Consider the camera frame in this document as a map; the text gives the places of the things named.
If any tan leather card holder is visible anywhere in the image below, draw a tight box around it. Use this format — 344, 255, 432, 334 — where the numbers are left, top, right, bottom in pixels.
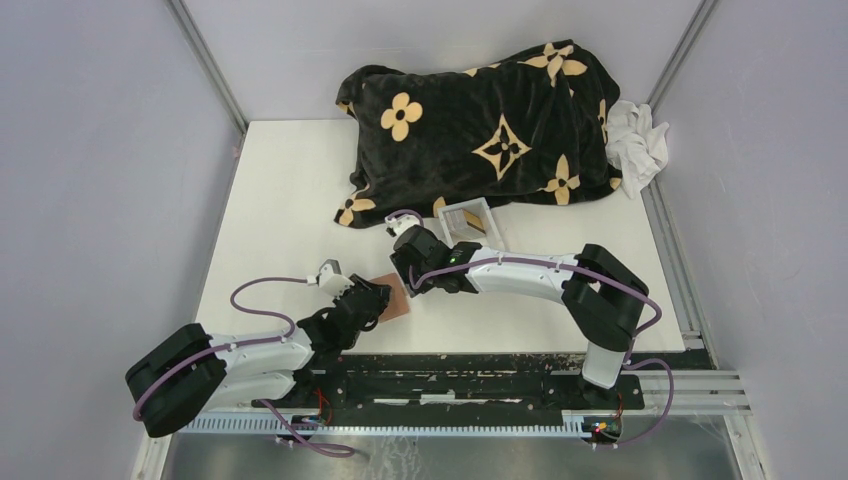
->
370, 273, 410, 323

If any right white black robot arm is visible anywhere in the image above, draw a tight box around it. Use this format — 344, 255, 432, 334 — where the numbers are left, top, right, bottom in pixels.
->
387, 220, 662, 408

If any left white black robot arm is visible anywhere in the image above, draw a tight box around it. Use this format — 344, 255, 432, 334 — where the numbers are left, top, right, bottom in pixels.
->
125, 274, 403, 438

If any stack of credit cards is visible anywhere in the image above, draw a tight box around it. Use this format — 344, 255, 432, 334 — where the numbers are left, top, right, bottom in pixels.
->
444, 209, 486, 238

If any white plastic card tray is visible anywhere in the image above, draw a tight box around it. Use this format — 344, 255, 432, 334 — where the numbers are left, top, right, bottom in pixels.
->
436, 197, 505, 250

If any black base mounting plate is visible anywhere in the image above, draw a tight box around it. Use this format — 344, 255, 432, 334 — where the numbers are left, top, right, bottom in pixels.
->
272, 354, 645, 427

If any black floral plush blanket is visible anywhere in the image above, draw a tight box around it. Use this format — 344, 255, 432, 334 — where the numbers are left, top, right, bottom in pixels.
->
335, 40, 623, 229

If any white crumpled cloth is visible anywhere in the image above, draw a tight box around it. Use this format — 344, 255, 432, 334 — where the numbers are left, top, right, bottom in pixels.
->
606, 100, 670, 199

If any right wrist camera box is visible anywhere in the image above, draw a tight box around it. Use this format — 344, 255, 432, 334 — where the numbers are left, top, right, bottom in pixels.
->
384, 209, 423, 237

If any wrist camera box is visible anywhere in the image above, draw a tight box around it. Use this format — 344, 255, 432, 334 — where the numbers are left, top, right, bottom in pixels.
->
384, 209, 423, 237
306, 259, 354, 297

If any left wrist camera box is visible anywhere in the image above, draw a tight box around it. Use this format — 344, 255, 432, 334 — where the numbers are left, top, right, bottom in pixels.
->
306, 259, 354, 297

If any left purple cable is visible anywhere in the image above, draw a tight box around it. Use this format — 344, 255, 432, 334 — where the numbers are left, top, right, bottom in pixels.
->
132, 278, 359, 458

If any purple cable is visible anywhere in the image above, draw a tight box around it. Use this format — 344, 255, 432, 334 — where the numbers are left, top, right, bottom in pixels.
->
132, 278, 359, 458
385, 209, 676, 447

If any light blue slotted rail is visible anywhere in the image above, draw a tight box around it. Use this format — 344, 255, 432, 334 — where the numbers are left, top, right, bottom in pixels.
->
179, 412, 590, 440

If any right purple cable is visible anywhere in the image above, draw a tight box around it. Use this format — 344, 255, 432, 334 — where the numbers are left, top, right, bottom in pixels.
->
385, 209, 676, 447

